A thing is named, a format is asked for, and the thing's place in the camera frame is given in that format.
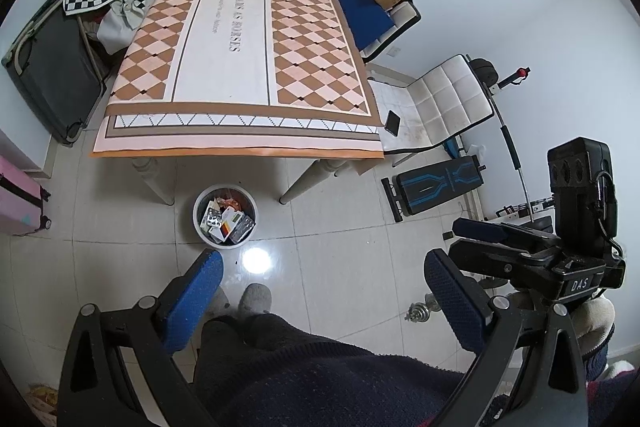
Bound grey slipper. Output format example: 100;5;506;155
237;284;273;318

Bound black and blue weight bench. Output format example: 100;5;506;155
381;155;488;223

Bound orange and white small box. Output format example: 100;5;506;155
219;207;246;241

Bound person's right forearm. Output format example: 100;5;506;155
582;337;640;427

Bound exercise machine with red handle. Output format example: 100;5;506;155
467;57;556;228

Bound blue cushion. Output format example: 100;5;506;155
332;0;396;52

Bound person's right hand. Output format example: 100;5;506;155
570;294;616;348

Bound table with checkered tablecloth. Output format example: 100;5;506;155
90;0;386;159

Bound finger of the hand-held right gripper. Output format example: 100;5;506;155
446;238;556;282
452;217;553;249

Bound pale grey clothes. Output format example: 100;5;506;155
97;0;161;55

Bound white cabinet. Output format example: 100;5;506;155
0;127;51;180

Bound chair with blue cushion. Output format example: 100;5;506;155
360;0;422;65

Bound metal dumbbell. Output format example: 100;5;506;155
404;293;441;324

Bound pink suitcase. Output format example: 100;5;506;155
0;156;52;237

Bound white trash bin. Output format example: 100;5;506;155
193;184;258;250

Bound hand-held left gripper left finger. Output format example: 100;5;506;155
56;248;224;427

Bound orange plastic wrapper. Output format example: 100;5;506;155
215;189;244;210

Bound white quilted chair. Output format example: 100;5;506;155
367;54;496;155

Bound grey blister pack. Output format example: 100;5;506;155
230;214;256;243

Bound black suitcase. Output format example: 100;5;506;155
1;0;111;146

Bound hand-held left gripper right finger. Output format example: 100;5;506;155
423;248;591;427

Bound yellow packet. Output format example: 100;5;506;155
27;384;60;408

